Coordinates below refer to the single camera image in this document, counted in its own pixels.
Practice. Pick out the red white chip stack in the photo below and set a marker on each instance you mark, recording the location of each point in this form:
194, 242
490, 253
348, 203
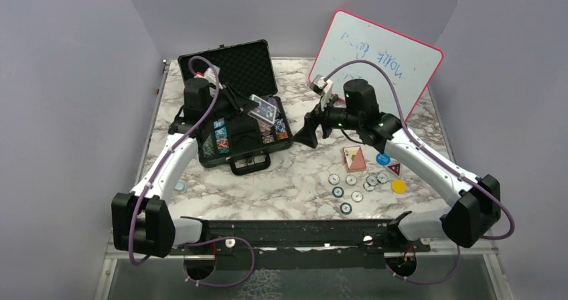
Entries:
223, 146

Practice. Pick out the orange blue chip stack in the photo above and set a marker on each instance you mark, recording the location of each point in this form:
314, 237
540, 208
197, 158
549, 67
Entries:
266, 132

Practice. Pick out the pink framed whiteboard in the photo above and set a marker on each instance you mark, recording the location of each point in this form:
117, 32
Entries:
399, 67

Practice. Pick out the blue white chip stack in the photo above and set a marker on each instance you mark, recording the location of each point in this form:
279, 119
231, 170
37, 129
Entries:
280, 129

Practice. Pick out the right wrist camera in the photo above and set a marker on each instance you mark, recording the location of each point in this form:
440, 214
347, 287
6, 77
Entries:
323, 88

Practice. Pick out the red playing card deck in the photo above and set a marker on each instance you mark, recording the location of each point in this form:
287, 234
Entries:
354, 158

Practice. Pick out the red triangular acrylic button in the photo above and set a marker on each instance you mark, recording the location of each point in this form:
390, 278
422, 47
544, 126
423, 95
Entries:
395, 168

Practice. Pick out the blue small blind button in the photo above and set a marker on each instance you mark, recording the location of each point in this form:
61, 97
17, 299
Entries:
383, 159

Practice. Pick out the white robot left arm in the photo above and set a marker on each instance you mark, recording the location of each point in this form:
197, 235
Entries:
142, 224

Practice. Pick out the light blue small container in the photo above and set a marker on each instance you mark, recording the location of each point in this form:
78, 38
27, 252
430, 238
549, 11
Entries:
180, 187

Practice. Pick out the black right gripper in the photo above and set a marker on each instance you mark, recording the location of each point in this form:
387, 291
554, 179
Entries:
307, 135

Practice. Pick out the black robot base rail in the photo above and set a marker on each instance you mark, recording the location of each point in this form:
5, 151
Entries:
235, 245

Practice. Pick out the blue playing card deck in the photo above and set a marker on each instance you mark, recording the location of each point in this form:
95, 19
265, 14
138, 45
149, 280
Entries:
264, 111

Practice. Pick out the black poker set case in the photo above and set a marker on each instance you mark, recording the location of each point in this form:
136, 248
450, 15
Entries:
230, 134

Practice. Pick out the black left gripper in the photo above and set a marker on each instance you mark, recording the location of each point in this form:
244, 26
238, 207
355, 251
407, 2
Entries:
232, 98

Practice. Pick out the yellow round button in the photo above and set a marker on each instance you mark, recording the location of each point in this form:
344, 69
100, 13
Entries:
398, 186

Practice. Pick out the green blue chip stack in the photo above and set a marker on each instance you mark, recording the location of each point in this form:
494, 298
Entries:
209, 147

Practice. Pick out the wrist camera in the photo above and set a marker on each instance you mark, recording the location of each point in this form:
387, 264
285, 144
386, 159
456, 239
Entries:
211, 75
323, 88

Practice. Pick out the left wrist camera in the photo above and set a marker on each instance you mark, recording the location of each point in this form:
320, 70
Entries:
211, 75

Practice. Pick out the light blue chip stack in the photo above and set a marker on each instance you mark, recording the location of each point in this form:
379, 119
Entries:
220, 131

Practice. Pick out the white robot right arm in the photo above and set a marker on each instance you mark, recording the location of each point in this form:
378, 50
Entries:
472, 201

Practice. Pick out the green blue poker chip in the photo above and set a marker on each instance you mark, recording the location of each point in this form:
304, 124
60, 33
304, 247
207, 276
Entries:
346, 208
338, 192

